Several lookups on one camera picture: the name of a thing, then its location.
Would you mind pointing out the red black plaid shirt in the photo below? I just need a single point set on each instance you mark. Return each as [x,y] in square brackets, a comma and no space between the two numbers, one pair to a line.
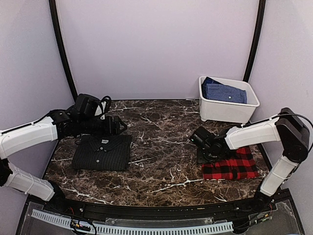
[240,166]

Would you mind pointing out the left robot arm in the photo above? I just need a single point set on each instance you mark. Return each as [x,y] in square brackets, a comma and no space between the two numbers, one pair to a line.
[87,116]

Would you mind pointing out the black pinstriped long sleeve shirt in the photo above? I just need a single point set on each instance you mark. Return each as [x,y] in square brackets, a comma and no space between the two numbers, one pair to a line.
[111,153]

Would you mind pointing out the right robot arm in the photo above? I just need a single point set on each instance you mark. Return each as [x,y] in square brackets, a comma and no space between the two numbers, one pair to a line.
[289,129]

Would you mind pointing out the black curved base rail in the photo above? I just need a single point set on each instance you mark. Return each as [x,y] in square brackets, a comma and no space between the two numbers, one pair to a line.
[99,212]

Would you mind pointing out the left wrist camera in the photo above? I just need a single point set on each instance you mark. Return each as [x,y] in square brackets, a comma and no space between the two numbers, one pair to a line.
[103,107]

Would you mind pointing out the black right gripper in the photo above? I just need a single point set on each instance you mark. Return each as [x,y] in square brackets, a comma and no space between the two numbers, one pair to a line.
[201,160]

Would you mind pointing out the white plastic bin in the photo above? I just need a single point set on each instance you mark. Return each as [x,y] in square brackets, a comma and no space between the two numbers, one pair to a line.
[228,111]

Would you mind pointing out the left black frame post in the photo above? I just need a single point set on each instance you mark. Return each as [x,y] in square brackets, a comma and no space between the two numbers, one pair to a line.
[61,47]

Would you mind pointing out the white slotted cable duct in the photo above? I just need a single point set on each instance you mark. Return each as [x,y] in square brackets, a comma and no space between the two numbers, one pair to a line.
[135,227]

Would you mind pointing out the blue checked shirt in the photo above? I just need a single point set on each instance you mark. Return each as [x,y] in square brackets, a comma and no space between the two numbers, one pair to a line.
[214,90]

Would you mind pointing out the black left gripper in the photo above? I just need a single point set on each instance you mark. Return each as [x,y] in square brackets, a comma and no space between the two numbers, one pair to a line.
[115,129]

